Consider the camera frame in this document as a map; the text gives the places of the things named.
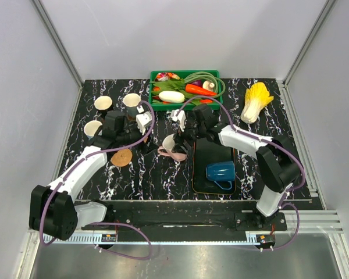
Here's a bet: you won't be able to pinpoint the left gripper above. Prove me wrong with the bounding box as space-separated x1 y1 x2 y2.
117 122 159 155

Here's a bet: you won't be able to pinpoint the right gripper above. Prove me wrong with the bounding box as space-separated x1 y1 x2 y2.
173 117 206 155

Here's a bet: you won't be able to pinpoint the pink cup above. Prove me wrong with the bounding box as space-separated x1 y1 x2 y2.
158 134 187 162

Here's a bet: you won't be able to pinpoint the woven rattan coaster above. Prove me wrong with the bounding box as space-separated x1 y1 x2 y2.
111 149 133 167

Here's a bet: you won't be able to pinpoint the grey blue cup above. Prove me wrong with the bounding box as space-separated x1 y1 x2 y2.
123 93 144 118

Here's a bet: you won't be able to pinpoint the light blue cup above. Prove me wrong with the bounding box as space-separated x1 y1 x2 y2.
84 120 102 139

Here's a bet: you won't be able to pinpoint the white cup dark body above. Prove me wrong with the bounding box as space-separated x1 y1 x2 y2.
94 96 113 112

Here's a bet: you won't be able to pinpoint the dark blue cup front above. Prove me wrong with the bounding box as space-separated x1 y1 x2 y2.
205 161 235 191

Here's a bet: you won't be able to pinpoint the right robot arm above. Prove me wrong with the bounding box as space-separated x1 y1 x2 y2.
169 104 305 230

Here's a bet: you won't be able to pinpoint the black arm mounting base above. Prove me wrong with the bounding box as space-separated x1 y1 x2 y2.
85 201 287 242

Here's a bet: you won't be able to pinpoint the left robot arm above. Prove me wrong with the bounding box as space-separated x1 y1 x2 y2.
29 110 154 241

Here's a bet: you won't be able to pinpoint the black serving tray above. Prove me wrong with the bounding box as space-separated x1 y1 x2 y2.
192 138 236 195

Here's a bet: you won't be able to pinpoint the green plastic vegetable tray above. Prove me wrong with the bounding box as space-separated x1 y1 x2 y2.
149 70 223 110

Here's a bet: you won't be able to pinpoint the white radish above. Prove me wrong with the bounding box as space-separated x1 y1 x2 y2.
158 91 185 103

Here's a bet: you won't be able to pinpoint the orange carrot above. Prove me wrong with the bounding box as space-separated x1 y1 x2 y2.
185 84 217 97

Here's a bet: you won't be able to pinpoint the leafy green vegetable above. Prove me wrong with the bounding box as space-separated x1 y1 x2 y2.
149 80 195 111

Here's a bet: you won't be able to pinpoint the purple onion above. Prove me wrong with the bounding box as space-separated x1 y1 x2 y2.
191 80 203 87

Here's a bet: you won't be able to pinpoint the white mushroom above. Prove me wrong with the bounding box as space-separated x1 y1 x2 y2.
202 81 215 91

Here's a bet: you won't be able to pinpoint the green long beans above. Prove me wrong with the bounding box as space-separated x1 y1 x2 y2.
184 71 226 98

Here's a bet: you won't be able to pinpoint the colourful snack packet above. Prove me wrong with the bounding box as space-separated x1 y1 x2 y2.
154 72 181 81

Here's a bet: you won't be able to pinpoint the yellow napa cabbage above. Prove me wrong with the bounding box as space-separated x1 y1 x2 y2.
240 82 274 124

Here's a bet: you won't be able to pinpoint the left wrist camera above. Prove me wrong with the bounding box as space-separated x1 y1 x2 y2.
136 105 152 135

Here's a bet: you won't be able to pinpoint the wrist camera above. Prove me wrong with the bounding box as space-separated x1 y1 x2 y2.
136 105 152 135
170 109 186 131

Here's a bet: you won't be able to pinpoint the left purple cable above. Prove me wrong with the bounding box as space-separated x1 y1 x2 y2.
39 101 156 260

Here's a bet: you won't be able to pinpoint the purple cable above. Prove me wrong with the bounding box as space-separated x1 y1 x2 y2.
176 96 306 251
39 101 156 260

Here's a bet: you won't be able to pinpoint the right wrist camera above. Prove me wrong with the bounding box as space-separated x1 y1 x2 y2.
170 109 186 131

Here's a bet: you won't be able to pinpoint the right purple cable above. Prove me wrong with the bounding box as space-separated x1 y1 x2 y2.
176 96 306 251

